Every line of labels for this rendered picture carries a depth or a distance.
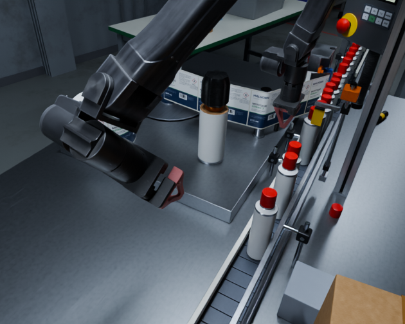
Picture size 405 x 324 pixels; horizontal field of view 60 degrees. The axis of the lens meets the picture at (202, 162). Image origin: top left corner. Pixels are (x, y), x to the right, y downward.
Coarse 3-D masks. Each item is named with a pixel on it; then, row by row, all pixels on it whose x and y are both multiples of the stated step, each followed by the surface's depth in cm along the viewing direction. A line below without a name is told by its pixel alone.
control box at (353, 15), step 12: (348, 0) 91; (360, 0) 88; (372, 0) 85; (348, 12) 92; (360, 12) 89; (396, 12) 81; (360, 24) 90; (372, 24) 87; (348, 36) 94; (360, 36) 91; (372, 36) 88; (384, 36) 85; (372, 48) 88; (384, 48) 86
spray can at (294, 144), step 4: (292, 144) 90; (296, 144) 90; (300, 144) 90; (288, 148) 91; (292, 148) 89; (296, 148) 89; (300, 148) 90; (296, 152) 90; (300, 160) 92; (280, 164) 94; (296, 164) 91; (300, 164) 93; (292, 192) 99
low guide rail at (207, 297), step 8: (272, 184) 103; (248, 224) 90; (248, 232) 89; (240, 240) 86; (232, 256) 82; (224, 264) 80; (224, 272) 79; (216, 280) 76; (208, 288) 75; (216, 288) 76; (208, 296) 73; (200, 304) 72; (200, 312) 70; (192, 320) 69
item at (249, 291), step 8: (328, 128) 121; (320, 144) 113; (312, 160) 106; (304, 176) 99; (296, 192) 94; (296, 200) 93; (288, 208) 89; (288, 216) 87; (280, 224) 84; (280, 232) 82; (272, 240) 80; (272, 248) 78; (264, 256) 76; (264, 264) 75; (256, 272) 73; (256, 280) 72; (248, 288) 70; (248, 296) 69; (240, 304) 67; (240, 312) 66; (232, 320) 65
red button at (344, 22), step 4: (340, 20) 92; (344, 20) 91; (336, 24) 93; (340, 24) 92; (344, 24) 91; (348, 24) 91; (336, 28) 94; (340, 28) 92; (344, 28) 91; (348, 28) 92; (340, 32) 93; (344, 32) 92
